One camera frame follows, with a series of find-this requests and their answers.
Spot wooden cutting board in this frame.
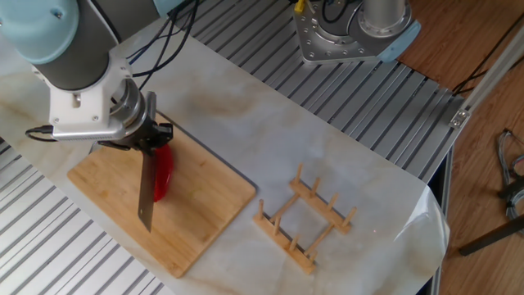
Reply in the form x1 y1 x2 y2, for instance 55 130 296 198
66 107 258 279

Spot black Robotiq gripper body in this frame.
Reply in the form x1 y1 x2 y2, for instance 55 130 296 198
118 118 164 155

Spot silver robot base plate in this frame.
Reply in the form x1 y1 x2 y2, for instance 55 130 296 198
293 3 388 65

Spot red chili pepper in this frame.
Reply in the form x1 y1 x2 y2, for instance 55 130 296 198
153 143 174 203

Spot grey cable bundle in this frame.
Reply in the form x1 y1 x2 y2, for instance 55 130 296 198
496 129 524 225

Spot steel cleaver knife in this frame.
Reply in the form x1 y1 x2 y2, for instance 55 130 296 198
137 90 159 234

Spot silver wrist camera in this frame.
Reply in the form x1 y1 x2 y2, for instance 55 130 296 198
51 122 128 143

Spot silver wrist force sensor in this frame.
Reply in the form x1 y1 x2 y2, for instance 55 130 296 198
108 79 148 138

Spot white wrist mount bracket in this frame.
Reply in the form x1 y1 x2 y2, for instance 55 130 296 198
48 51 134 132

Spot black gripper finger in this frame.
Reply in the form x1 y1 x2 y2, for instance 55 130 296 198
153 122 174 145
141 141 165 157

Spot black floor cable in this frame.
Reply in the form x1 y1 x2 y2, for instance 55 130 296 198
452 14 524 98

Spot aluminium frame post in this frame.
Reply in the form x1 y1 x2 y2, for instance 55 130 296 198
448 24 524 130

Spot wooden peg rack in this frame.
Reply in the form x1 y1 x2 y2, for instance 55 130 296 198
252 162 358 275

